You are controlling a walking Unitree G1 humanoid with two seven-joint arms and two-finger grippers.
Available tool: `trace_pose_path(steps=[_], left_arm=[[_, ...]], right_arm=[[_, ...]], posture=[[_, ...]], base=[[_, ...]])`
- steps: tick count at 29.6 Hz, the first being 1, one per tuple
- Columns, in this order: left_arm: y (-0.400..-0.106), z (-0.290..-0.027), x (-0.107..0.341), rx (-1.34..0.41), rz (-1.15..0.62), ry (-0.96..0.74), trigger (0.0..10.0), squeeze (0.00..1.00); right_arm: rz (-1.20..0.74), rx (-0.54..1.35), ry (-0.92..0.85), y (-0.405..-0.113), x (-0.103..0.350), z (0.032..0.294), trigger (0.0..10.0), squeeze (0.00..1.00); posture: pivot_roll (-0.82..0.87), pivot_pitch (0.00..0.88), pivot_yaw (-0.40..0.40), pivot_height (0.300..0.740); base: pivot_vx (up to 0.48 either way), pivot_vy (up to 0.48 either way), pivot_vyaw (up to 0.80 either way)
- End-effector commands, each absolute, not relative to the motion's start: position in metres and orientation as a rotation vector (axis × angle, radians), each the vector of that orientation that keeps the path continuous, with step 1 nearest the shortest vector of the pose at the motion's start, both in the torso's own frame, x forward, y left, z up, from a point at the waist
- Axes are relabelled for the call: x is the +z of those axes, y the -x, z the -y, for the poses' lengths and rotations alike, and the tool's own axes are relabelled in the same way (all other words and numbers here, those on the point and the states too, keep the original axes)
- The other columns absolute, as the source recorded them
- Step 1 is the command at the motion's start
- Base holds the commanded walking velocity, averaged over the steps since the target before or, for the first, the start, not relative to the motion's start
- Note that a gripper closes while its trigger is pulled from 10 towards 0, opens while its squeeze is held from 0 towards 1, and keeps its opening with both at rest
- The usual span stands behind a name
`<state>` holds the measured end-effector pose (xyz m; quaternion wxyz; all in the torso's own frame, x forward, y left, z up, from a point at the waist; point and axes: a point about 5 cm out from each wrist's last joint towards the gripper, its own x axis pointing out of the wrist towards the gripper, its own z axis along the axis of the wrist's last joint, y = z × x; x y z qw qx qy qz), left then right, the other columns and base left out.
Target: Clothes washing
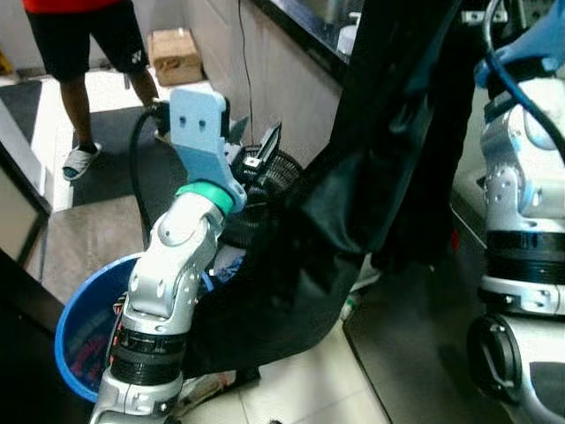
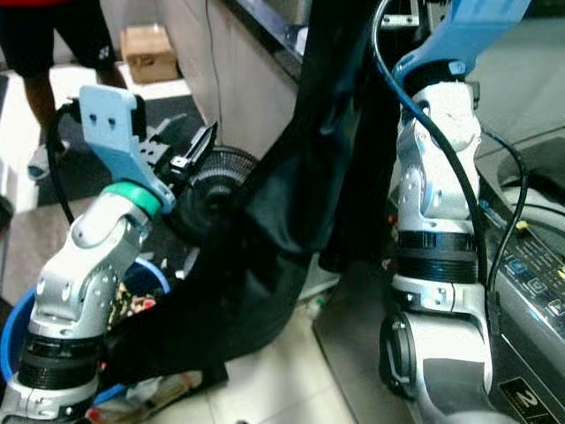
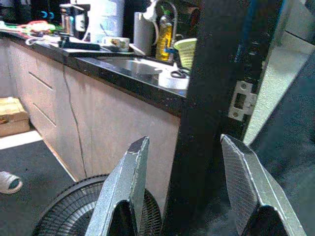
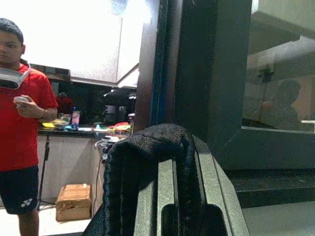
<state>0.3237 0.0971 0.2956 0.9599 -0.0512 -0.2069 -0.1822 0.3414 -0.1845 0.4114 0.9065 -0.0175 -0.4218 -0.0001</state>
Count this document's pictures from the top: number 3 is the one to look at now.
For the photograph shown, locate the black electric fan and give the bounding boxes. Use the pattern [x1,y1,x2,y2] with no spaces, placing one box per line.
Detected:
[31,173,163,236]

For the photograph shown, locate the green plastic basket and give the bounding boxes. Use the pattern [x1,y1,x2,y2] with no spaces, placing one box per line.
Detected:
[173,37,198,71]

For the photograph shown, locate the thin black power cable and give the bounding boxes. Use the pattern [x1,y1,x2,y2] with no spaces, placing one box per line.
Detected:
[62,64,88,177]

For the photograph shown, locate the black handled scissors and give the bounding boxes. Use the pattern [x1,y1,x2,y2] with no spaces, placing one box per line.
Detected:
[170,69,190,79]

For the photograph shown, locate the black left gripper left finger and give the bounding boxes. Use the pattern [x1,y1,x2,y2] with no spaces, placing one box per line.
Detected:
[85,136,151,236]

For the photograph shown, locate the white patterned mug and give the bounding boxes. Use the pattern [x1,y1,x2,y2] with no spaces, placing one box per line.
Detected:
[101,36,130,53]

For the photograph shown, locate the white tape roll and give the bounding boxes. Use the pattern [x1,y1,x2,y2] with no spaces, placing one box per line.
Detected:
[158,69,190,90]

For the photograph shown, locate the black door frame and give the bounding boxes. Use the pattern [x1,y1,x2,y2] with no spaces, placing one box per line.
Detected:
[162,0,285,236]

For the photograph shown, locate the person in red shirt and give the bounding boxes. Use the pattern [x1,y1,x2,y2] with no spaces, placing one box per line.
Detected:
[0,171,24,195]

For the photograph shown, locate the silver door strike plate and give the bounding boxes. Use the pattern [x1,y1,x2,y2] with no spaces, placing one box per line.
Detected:
[228,81,258,122]

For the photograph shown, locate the grey cylinder container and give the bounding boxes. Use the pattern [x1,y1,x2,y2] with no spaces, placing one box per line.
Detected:
[133,11,156,57]

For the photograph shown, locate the black power strip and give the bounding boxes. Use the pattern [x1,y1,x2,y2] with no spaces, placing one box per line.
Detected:
[57,36,102,52]

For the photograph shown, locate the dark jar with label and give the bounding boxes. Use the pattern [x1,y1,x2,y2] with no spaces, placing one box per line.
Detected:
[60,3,91,38]

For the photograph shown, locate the black floor rug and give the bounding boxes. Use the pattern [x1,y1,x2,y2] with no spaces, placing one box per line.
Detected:
[0,140,77,236]

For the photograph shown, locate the beige cabinet with black counter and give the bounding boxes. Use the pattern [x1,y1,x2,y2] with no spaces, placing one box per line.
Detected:
[0,29,189,183]

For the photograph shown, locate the white water jug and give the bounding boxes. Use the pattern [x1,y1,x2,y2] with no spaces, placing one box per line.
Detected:
[85,0,126,44]

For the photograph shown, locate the steel sink basin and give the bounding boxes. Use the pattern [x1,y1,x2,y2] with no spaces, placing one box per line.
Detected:
[98,57,173,77]

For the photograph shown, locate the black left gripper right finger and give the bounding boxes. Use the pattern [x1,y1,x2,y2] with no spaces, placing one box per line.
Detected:
[220,134,307,236]

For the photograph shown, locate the brown cardboard box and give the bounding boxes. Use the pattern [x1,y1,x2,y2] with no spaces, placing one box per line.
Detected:
[0,96,31,138]

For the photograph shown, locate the yellow dish soap bottle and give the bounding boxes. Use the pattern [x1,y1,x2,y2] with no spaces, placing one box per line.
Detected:
[155,14,174,61]

